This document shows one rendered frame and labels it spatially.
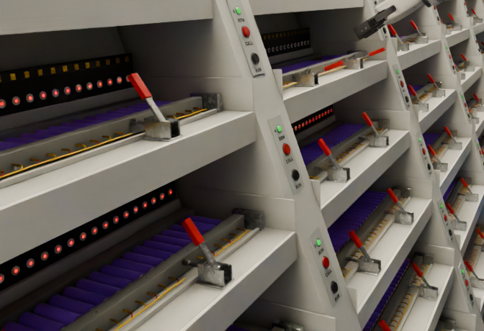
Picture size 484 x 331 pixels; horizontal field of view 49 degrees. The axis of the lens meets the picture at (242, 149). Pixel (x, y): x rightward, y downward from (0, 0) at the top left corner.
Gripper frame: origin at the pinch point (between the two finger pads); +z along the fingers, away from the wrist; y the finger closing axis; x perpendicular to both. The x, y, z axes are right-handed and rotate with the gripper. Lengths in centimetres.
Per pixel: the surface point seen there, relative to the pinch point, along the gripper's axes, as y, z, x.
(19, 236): 105, 3, 11
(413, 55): -34.4, 2.0, 10.0
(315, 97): 40.7, 2.1, 10.3
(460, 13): -147, 1, 0
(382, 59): -6.4, 2.0, 8.0
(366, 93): -6.7, 10.5, 13.6
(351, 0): 2.7, -1.4, -7.5
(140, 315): 91, 11, 24
